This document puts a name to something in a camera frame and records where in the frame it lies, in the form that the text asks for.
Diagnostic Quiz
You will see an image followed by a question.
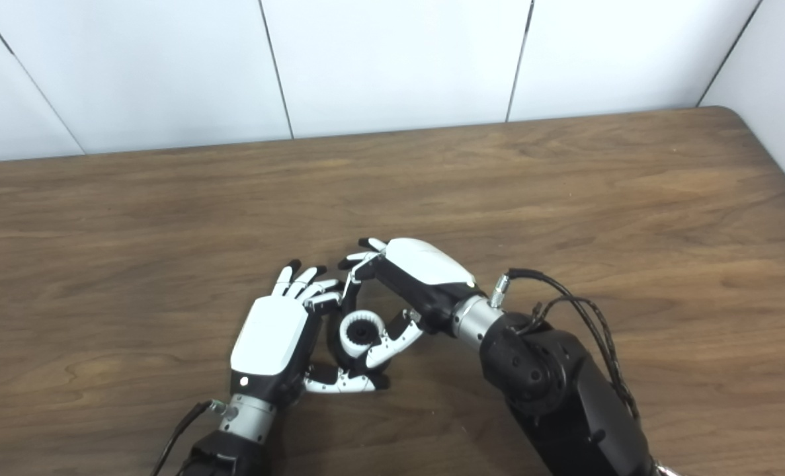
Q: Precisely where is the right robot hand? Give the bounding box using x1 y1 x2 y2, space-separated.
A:
337 237 487 370

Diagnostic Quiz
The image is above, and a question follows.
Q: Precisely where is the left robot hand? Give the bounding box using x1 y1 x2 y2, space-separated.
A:
229 259 391 405

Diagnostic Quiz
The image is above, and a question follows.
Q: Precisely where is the round black part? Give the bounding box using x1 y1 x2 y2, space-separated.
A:
326 299 388 374

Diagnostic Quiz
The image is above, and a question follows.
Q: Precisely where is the white ring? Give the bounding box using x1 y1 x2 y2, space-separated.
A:
339 309 388 359

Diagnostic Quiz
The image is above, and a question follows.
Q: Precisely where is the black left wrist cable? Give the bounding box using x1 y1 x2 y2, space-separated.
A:
151 399 234 476

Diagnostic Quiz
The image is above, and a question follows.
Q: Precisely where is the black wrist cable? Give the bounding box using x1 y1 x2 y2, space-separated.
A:
489 268 641 424
151 399 234 476

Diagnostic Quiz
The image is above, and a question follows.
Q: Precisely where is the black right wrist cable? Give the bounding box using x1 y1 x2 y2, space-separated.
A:
489 268 641 424

